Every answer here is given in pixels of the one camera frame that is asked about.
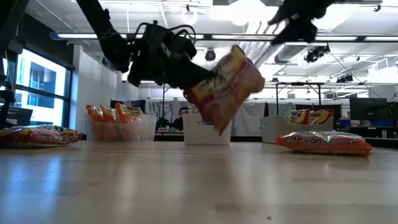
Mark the blue Maruchan noodle pack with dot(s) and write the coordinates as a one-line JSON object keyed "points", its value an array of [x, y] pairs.
{"points": [[192, 110]]}

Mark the grey ceiling duct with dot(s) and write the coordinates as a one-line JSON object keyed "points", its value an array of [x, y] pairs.
{"points": [[287, 54]]}

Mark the clear plastic bin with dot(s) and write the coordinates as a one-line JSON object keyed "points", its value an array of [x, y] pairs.
{"points": [[146, 127]]}

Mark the person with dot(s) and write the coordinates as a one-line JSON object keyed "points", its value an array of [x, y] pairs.
{"points": [[181, 116]]}

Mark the black ceiling spotlight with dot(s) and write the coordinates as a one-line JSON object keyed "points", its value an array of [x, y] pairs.
{"points": [[316, 53], [344, 78], [210, 55]]}

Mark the long ceiling light fixture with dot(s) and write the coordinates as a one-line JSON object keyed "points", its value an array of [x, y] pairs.
{"points": [[68, 36]]}

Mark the red Maruchan noodle pack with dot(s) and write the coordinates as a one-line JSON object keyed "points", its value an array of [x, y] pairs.
{"points": [[297, 116], [227, 90], [40, 137], [322, 116]]}

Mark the white plastic bin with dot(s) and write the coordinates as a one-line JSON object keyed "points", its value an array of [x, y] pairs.
{"points": [[192, 133]]}

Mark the pale grey plastic bin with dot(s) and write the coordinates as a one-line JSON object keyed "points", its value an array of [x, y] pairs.
{"points": [[295, 133]]}

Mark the large window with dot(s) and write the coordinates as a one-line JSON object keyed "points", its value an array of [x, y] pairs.
{"points": [[40, 77]]}

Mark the white hanging cloth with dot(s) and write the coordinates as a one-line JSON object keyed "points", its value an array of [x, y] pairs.
{"points": [[252, 121]]}

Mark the black metal rack frame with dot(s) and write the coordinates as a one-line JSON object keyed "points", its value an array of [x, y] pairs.
{"points": [[276, 93]]}

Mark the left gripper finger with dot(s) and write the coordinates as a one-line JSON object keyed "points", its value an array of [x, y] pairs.
{"points": [[194, 77]]}

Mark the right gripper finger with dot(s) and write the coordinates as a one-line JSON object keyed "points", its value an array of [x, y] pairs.
{"points": [[298, 31]]}

